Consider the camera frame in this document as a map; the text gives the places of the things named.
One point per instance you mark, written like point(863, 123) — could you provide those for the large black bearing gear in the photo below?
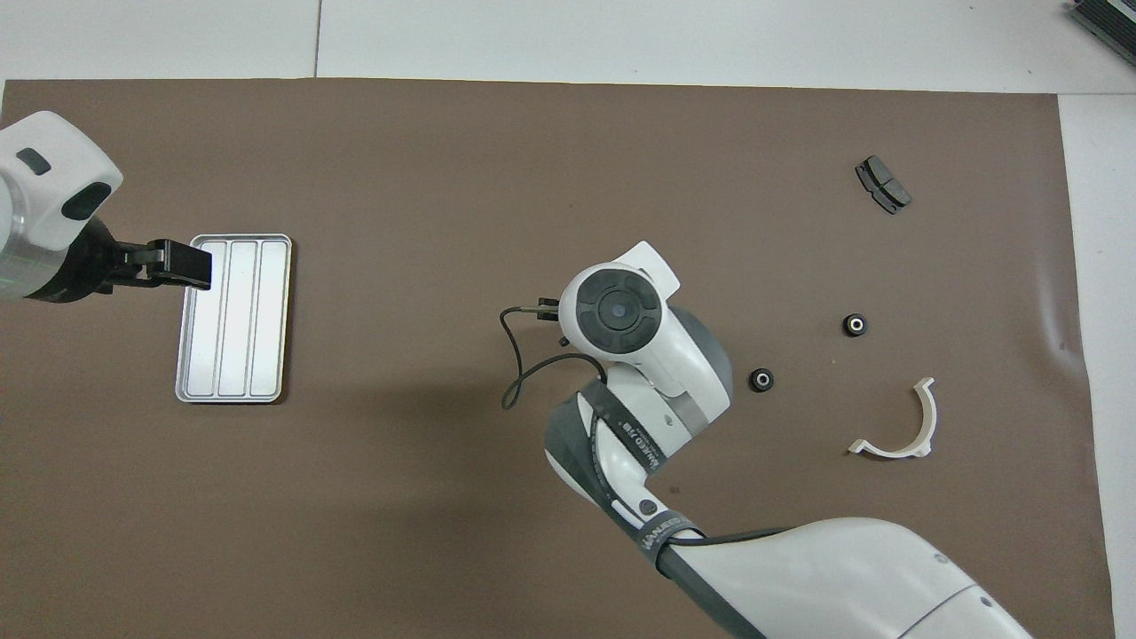
point(761, 381)
point(855, 325)

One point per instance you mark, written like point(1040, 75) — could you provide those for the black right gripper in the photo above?
point(548, 311)

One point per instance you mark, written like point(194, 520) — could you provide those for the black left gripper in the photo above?
point(93, 266)

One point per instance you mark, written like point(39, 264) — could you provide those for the dark grey ribbed device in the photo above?
point(1109, 22)

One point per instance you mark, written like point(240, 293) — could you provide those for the silver metal tray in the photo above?
point(235, 319)

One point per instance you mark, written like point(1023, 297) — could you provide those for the white curved plastic bracket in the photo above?
point(927, 422)

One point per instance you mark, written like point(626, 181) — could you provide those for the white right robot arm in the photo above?
point(657, 355)

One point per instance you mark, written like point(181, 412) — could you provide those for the short grey brake pad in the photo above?
point(883, 184)

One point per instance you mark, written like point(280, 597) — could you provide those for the brown table mat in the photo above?
point(444, 177)

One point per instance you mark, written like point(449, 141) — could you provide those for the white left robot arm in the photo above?
point(44, 177)

